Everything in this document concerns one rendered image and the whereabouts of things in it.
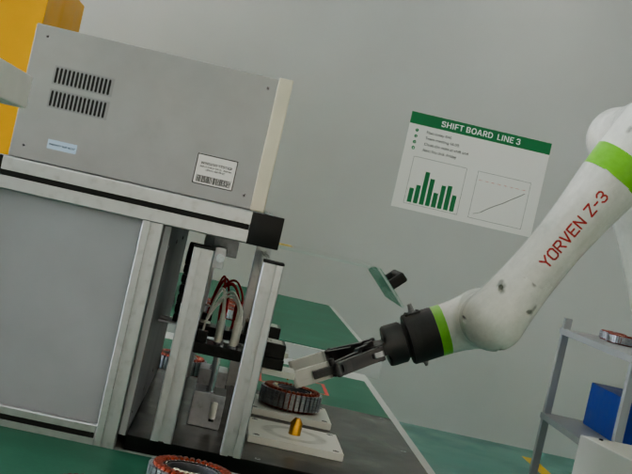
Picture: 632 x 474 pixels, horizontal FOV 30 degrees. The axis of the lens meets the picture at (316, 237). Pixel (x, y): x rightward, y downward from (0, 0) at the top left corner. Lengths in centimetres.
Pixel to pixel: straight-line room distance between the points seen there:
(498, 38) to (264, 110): 569
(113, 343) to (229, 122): 38
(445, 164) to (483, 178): 26
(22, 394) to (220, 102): 51
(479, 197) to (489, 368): 107
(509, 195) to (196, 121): 567
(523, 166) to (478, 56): 74
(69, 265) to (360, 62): 569
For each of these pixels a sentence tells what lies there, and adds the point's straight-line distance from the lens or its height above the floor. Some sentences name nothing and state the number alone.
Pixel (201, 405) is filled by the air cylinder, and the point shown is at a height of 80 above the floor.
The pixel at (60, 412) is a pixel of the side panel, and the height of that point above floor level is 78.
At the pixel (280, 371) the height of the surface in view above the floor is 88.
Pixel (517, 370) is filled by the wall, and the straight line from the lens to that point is 745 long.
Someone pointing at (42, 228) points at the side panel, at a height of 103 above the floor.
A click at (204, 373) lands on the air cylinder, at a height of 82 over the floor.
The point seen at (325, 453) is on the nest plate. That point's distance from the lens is 181.
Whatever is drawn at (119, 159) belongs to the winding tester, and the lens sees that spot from 177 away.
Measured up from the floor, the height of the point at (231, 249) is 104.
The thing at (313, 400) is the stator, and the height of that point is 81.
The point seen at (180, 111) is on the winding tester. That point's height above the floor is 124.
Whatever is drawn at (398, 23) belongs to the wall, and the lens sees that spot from 731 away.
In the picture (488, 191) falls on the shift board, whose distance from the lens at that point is 732.
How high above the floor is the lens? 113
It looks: 1 degrees down
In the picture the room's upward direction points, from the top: 13 degrees clockwise
